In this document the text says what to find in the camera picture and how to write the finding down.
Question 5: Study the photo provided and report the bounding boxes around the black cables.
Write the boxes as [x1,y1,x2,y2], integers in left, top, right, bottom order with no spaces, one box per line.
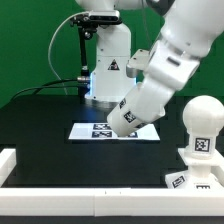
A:
[9,78,88,101]

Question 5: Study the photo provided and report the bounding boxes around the white lamp bulb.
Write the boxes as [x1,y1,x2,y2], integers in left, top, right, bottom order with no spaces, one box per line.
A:
[183,95,224,159]

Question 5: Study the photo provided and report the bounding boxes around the white frame front bar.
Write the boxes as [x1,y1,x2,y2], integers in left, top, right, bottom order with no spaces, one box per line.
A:
[0,188,224,217]

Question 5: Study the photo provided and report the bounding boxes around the black camera on stand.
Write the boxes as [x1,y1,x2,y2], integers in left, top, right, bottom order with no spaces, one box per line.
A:
[70,12,121,97]

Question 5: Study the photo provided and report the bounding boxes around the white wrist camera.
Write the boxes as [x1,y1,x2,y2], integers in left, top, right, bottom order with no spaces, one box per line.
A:
[126,49,150,78]

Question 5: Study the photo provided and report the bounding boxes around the white frame bar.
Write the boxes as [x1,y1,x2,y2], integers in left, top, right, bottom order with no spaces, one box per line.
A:
[0,188,224,217]
[0,148,17,187]
[215,166,224,186]

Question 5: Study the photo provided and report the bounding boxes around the white marker sheet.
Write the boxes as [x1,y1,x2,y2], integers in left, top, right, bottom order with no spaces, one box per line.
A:
[68,123,160,141]

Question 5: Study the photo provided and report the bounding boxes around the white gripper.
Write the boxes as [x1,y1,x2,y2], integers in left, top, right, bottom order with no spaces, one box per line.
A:
[133,41,200,122]

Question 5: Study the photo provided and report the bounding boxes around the white lamp base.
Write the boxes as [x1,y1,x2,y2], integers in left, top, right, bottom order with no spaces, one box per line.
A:
[165,148,224,191]

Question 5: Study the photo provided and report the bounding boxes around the white frame left bar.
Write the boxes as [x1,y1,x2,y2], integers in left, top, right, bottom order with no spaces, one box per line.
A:
[0,148,17,187]

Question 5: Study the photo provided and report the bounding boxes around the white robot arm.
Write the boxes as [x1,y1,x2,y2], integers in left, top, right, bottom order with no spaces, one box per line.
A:
[75,0,224,126]

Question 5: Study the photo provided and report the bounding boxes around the grey cable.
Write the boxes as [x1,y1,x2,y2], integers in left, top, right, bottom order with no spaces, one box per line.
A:
[47,12,88,96]

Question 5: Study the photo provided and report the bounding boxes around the white frame right bar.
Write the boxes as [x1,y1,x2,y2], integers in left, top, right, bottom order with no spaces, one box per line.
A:
[215,166,224,186]

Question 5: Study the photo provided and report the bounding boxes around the white lamp shade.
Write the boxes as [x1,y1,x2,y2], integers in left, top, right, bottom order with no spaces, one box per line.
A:
[107,83,158,137]

